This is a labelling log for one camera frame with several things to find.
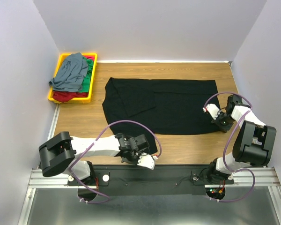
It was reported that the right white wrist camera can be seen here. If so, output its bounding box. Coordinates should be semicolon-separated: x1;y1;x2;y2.
202;104;221;120

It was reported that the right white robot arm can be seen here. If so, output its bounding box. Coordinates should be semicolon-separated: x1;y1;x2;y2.
203;92;277;184

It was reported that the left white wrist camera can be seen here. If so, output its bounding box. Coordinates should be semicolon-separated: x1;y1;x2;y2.
137;154;158;170

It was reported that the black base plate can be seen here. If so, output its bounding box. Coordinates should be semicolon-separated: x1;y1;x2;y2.
67;165;235;196

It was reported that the red t shirt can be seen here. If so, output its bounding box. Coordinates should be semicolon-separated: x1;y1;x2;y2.
52;55;96;103

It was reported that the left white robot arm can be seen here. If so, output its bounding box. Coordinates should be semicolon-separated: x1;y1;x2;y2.
39;132;157;185

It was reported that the grey blue t shirt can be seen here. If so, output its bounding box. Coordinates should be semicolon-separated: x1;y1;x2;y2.
49;52;89;92

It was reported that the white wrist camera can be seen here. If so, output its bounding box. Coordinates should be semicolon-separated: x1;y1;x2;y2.
202;104;221;120
137;154;158;170

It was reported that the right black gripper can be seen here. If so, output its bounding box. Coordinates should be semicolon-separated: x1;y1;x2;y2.
211;110;235;132

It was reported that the yellow plastic bin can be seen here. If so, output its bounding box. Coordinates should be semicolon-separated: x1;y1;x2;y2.
48;52;98;104

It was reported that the green t shirt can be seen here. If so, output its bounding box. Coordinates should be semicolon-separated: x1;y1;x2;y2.
79;58;94;92

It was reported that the black t shirt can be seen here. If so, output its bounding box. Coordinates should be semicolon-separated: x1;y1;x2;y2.
102;77;219;154

